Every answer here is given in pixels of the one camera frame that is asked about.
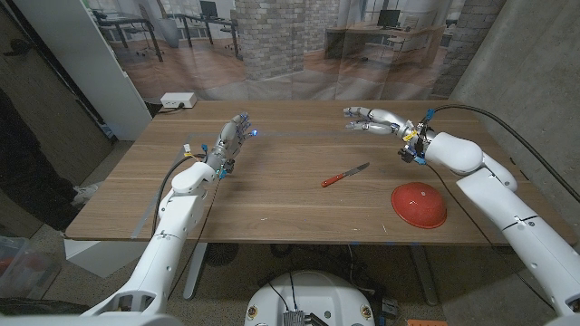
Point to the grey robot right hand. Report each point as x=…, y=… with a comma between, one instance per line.
x=385, y=121

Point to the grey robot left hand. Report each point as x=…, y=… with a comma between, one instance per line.
x=226, y=142

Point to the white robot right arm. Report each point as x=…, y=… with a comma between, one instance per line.
x=498, y=194

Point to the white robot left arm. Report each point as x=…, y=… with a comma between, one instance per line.
x=176, y=213

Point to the red dish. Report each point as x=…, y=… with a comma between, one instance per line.
x=419, y=206

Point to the white power box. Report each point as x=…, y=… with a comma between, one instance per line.
x=178, y=100

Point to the printed office backdrop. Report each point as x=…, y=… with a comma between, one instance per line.
x=272, y=45

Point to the black round fan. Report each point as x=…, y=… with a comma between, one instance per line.
x=221, y=254

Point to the white table leg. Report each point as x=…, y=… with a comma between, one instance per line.
x=195, y=271
x=426, y=276

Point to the white partition panel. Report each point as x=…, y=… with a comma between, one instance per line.
x=90, y=68

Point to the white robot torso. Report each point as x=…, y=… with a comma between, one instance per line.
x=312, y=299

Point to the person in dark clothes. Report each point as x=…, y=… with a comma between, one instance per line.
x=27, y=172

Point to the orange flat object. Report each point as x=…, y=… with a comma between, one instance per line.
x=426, y=323

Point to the clear plastic bin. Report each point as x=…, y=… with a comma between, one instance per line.
x=22, y=271

